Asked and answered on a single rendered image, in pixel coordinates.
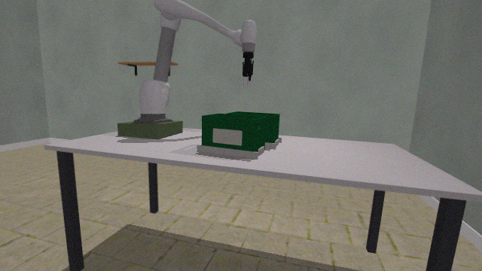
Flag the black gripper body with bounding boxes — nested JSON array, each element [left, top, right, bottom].
[[243, 52, 254, 65]]

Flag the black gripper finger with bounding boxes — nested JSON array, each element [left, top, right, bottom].
[[246, 60, 254, 86], [243, 61, 248, 86]]

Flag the green bottle crate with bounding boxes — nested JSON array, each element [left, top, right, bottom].
[[202, 114, 267, 152], [233, 111, 280, 143]]

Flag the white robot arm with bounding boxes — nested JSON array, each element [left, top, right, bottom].
[[133, 0, 257, 123]]

